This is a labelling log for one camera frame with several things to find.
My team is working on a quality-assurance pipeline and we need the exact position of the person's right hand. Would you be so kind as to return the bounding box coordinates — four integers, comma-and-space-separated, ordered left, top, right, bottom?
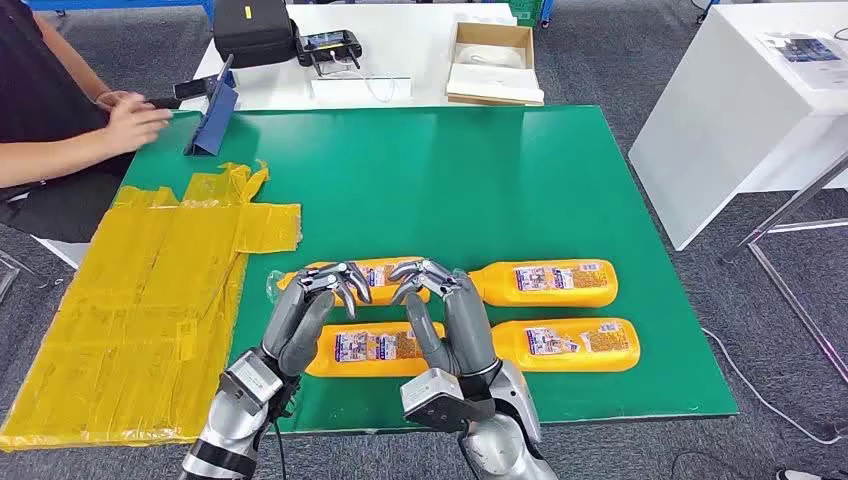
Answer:
104, 92, 175, 158

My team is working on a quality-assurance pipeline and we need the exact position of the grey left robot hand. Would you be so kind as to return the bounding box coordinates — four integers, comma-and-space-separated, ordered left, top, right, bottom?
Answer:
261, 261, 374, 380

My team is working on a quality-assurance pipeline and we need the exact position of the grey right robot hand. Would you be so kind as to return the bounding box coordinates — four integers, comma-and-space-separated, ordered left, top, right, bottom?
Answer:
388, 258, 502, 380

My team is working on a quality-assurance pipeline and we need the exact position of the person's left hand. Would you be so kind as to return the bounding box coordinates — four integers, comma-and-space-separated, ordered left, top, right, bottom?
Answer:
94, 90, 134, 111

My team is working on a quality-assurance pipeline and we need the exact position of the orange detergent bottle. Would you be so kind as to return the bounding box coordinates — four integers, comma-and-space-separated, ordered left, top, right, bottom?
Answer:
266, 256, 432, 308
468, 258, 619, 309
490, 317, 642, 374
305, 321, 447, 380

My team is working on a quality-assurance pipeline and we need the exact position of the black smartphone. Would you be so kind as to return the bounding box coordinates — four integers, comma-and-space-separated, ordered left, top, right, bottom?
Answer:
173, 74, 223, 102

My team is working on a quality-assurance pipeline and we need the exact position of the person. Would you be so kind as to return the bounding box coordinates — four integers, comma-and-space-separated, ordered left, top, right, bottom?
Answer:
0, 0, 175, 245

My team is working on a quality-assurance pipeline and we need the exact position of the tablet in blue case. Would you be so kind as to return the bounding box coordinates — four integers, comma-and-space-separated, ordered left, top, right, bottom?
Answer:
183, 54, 240, 158

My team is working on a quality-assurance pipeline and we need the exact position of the green table mat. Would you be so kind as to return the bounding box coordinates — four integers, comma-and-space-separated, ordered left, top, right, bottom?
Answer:
119, 105, 740, 439

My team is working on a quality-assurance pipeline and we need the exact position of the white seat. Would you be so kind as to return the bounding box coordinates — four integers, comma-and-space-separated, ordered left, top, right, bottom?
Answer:
29, 235, 91, 271

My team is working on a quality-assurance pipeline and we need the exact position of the black carry case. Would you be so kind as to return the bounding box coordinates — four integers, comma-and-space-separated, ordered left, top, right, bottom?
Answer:
212, 0, 297, 70

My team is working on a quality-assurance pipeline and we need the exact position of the yellow taped plastic sheet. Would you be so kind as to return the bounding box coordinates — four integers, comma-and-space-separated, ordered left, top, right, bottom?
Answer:
0, 160, 303, 453

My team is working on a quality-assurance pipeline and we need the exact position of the black remote controller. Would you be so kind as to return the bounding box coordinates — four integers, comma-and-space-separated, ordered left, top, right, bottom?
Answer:
294, 29, 364, 77

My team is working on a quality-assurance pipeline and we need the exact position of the clear acrylic stand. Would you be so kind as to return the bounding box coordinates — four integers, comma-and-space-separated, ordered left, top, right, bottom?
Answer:
309, 76, 413, 102

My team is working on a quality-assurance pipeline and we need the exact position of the white foam sheet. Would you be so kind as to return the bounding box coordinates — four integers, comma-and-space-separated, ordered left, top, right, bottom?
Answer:
447, 62, 546, 104

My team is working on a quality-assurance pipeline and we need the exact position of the white round pouch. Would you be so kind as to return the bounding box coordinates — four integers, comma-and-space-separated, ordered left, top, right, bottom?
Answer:
457, 44, 526, 70

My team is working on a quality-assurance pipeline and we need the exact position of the white table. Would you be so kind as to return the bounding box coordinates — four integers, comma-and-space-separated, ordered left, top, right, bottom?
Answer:
178, 1, 525, 114

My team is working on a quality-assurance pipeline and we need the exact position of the cardboard box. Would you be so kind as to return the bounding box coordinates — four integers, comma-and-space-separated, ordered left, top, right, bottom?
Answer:
445, 21, 546, 108

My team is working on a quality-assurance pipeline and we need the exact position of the green plastic crate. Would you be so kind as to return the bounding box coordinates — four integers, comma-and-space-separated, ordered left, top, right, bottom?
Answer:
510, 0, 545, 28

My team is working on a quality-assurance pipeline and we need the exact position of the white desk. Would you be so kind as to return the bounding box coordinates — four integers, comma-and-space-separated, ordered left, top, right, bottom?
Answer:
627, 0, 848, 253

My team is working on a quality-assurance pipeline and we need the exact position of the printed leaflet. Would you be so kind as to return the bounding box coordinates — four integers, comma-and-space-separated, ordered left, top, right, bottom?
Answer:
755, 29, 848, 91

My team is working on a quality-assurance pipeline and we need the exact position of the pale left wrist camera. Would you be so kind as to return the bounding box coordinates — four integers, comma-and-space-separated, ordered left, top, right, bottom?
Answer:
218, 349, 285, 417

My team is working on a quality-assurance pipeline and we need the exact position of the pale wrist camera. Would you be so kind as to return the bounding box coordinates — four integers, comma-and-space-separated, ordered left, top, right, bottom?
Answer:
218, 349, 285, 417
399, 368, 497, 435

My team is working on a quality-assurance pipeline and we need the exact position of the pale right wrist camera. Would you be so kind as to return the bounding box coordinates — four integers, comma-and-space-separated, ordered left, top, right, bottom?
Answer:
399, 368, 497, 435

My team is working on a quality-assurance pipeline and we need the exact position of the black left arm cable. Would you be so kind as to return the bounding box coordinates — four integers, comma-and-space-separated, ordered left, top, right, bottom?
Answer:
271, 417, 289, 480

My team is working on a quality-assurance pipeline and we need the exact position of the white charging cable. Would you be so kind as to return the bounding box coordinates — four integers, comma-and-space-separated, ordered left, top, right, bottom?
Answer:
329, 52, 399, 105

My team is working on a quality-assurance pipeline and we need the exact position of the grey floor cable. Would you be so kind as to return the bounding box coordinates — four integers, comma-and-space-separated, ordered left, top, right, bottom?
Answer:
700, 327, 848, 446

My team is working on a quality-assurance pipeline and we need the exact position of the metal desk frame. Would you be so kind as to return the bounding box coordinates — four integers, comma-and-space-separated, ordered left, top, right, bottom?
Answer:
718, 148, 848, 386

